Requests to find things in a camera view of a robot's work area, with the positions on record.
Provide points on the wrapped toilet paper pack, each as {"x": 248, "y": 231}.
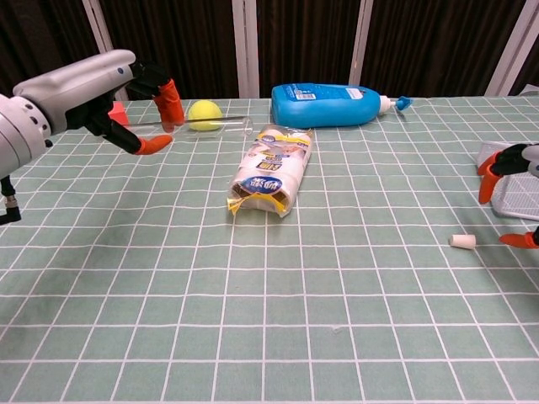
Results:
{"x": 273, "y": 168}

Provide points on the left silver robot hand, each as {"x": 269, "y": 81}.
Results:
{"x": 80, "y": 88}

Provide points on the green checked tablecloth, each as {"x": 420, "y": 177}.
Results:
{"x": 269, "y": 315}

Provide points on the white tapered stopper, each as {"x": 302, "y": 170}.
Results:
{"x": 463, "y": 241}

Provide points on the yellow tennis ball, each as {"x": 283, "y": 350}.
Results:
{"x": 205, "y": 110}

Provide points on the white frame post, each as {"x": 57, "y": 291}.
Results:
{"x": 246, "y": 48}
{"x": 101, "y": 29}
{"x": 361, "y": 42}
{"x": 511, "y": 46}

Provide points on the red cube block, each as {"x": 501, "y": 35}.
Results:
{"x": 119, "y": 114}

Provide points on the clear glass test tube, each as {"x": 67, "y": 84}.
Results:
{"x": 236, "y": 124}

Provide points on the dark pleated curtain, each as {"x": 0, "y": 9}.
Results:
{"x": 202, "y": 42}

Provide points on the blue detergent pump bottle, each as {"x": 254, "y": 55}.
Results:
{"x": 320, "y": 109}

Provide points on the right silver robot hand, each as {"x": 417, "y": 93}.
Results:
{"x": 511, "y": 160}

